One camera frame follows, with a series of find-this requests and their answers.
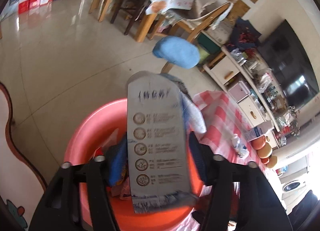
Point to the grey milk carton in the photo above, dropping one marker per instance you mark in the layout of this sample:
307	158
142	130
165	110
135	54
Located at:
159	118

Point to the white washing machine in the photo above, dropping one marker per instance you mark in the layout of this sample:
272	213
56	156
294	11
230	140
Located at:
296	181

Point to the crushed white plastic bottle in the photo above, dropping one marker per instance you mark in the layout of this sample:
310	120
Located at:
239	147

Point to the pink storage box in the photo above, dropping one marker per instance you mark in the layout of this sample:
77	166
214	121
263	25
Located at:
239	90

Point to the white TV cabinet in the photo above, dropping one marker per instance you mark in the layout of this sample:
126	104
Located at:
266	101

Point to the small orange persimmon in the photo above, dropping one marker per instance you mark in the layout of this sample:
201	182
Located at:
265	161

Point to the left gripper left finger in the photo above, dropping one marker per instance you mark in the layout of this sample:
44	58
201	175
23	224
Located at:
60	206

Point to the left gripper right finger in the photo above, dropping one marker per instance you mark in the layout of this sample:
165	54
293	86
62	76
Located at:
259	207

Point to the wooden chair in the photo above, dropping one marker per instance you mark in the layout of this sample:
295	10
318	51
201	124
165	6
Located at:
203	14

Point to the pink plastic basin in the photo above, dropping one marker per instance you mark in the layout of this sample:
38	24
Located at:
89	136

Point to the tall white milk carton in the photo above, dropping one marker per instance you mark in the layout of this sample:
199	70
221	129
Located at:
258	131

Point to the red apple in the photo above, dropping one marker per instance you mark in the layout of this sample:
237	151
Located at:
258	143

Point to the light green trash bin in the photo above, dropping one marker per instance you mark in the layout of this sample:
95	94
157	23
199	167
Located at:
204	54

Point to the small yellow pear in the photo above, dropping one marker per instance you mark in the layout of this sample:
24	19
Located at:
272	162

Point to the pink checkered tablecloth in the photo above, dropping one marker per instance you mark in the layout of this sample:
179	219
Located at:
223	118

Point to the black television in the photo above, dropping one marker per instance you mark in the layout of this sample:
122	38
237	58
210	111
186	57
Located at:
285	55

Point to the blue cushioned stool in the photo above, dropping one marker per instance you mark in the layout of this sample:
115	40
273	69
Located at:
177	51

